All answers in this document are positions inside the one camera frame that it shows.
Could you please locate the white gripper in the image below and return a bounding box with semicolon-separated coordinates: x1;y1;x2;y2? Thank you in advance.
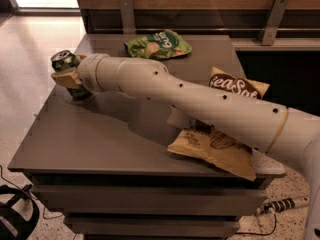
51;53;108;92

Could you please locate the green soda can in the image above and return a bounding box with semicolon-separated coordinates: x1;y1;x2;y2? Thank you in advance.
51;50;91;99

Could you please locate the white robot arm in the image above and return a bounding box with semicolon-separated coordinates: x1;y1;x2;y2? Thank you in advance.
51;50;320;240

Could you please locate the green chip bag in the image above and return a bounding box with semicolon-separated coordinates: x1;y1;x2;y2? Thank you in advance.
124;29;192;60

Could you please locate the yellow brown sea salt chip bag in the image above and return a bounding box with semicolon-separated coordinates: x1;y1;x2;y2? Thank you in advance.
168;67;269;181

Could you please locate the striped power strip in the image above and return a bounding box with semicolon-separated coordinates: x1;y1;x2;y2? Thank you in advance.
256;196;309;215

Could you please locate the left metal wall bracket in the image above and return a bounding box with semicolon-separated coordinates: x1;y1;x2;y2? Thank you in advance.
119;0;136;34

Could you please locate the metal wall bracket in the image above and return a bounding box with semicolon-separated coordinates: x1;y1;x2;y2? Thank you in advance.
258;0;290;46
119;0;136;34

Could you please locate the right metal wall bracket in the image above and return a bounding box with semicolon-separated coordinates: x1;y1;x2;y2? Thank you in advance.
258;0;290;46

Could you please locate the black floor cable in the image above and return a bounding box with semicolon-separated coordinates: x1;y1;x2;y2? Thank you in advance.
235;213;278;237

